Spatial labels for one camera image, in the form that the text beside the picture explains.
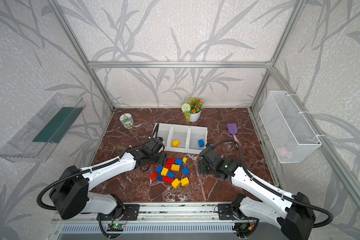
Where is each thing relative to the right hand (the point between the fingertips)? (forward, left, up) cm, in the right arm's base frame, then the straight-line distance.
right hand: (202, 161), depth 80 cm
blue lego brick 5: (-1, +25, -9) cm, 27 cm away
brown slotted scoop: (+12, +54, -10) cm, 56 cm away
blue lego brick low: (-6, +24, -10) cm, 27 cm away
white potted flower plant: (+36, +5, +2) cm, 37 cm away
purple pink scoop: (+29, -24, -12) cm, 40 cm away
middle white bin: (+26, +13, -11) cm, 32 cm away
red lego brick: (-5, +28, -10) cm, 30 cm away
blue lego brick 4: (-4, +18, -10) cm, 21 cm away
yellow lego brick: (+16, +16, -8) cm, 24 cm away
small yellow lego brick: (+5, +10, -10) cm, 15 cm away
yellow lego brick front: (-9, +15, -9) cm, 19 cm away
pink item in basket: (0, -39, +10) cm, 40 cm away
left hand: (+6, +22, -3) cm, 23 cm away
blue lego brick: (+17, 0, -10) cm, 20 cm away
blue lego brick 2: (+3, +14, -10) cm, 17 cm away
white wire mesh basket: (-1, -35, +24) cm, 43 cm away
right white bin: (+19, +5, -8) cm, 21 cm away
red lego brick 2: (0, +20, -8) cm, 21 cm away
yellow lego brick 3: (0, +16, -10) cm, 19 cm away
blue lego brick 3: (-2, +10, -10) cm, 14 cm away
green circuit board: (-29, +43, -12) cm, 53 cm away
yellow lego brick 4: (-3, +22, -8) cm, 23 cm away
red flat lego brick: (-7, +19, -8) cm, 22 cm away
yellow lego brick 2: (-8, +10, -9) cm, 16 cm away
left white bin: (+21, +21, -4) cm, 30 cm away
